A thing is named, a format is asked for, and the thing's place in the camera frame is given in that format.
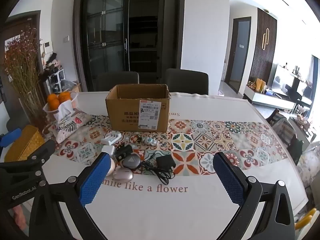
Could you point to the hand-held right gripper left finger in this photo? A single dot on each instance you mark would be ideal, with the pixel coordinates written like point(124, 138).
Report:
point(96, 178)

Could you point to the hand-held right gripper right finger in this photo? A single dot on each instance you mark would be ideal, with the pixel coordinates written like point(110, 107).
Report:
point(230, 180)

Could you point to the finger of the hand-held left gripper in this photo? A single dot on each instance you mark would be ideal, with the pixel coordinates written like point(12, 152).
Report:
point(10, 138)
point(41, 152)

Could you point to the cream round case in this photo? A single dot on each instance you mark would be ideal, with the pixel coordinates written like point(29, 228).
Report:
point(111, 167)

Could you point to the grey earbuds case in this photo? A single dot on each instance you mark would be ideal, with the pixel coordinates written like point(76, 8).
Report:
point(130, 161)

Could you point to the black rectangular device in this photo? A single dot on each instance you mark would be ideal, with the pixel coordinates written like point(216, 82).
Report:
point(125, 152)

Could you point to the brown cardboard box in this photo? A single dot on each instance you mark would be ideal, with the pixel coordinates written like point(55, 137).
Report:
point(125, 115)

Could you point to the yellow woven mat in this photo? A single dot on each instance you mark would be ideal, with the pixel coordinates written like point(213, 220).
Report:
point(25, 142)

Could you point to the white power adapter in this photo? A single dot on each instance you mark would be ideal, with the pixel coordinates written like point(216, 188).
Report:
point(107, 151)

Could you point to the floral fabric tissue pouch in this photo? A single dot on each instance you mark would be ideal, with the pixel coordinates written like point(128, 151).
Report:
point(72, 126)

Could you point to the white slatted basket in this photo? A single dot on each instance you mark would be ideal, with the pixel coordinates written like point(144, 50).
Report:
point(47, 112)

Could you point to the white battery charger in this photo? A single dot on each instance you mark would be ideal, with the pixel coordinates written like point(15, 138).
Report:
point(112, 138)

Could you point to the orange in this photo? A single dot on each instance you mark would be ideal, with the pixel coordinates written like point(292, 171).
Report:
point(65, 96)
point(54, 105)
point(52, 98)

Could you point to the dark wooden chair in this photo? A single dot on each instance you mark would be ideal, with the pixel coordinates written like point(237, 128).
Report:
point(297, 146)

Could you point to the white shelf with toys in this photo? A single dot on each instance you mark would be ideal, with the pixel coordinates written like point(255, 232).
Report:
point(55, 77)

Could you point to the dried flower bouquet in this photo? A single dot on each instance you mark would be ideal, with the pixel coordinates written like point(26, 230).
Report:
point(22, 62)

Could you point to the white television cabinet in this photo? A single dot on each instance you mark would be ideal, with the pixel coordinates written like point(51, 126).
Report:
point(265, 100)

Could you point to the white intercom panel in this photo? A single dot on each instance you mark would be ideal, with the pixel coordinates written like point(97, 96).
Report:
point(47, 47)

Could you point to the grey dining chair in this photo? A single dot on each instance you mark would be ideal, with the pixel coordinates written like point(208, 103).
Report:
point(186, 81)
point(117, 81)

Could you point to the vase of dried flowers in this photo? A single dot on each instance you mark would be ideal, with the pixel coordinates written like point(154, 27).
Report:
point(15, 30)

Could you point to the flat screen television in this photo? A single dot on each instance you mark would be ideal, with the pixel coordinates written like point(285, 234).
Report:
point(282, 80)

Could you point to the dark interior door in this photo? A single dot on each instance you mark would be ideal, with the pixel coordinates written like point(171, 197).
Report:
point(238, 55)

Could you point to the black glass sliding door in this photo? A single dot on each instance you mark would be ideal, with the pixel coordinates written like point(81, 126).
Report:
point(107, 37)

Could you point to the gold wall ornament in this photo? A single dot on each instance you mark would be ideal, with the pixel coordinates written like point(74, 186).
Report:
point(265, 39)

